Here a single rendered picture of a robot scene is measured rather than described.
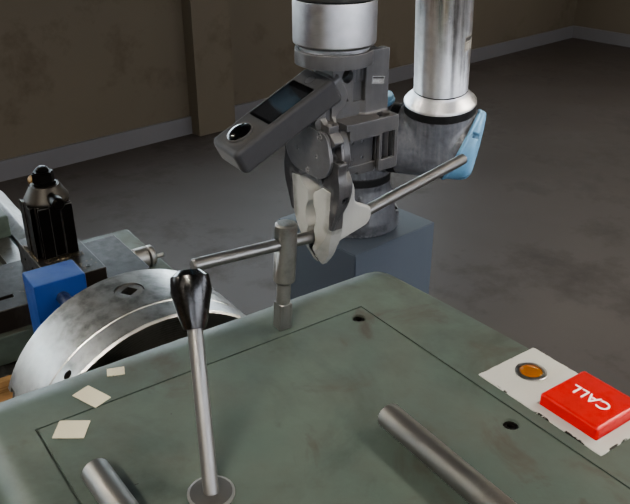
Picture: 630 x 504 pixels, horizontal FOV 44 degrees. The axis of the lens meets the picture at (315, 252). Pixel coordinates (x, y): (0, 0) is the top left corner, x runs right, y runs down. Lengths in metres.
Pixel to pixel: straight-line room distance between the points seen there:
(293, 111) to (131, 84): 4.47
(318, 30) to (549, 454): 0.40
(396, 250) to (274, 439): 0.74
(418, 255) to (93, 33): 3.78
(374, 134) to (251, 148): 0.12
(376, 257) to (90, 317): 0.57
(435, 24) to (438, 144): 0.19
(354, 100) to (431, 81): 0.50
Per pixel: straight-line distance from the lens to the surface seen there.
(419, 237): 1.38
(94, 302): 0.92
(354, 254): 1.28
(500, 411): 0.70
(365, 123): 0.71
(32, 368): 0.92
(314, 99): 0.69
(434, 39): 1.19
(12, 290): 1.53
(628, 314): 3.46
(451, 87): 1.22
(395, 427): 0.64
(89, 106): 5.02
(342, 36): 0.68
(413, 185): 0.82
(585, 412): 0.70
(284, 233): 0.73
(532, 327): 3.25
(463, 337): 0.79
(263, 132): 0.68
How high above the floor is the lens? 1.68
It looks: 27 degrees down
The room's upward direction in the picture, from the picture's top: straight up
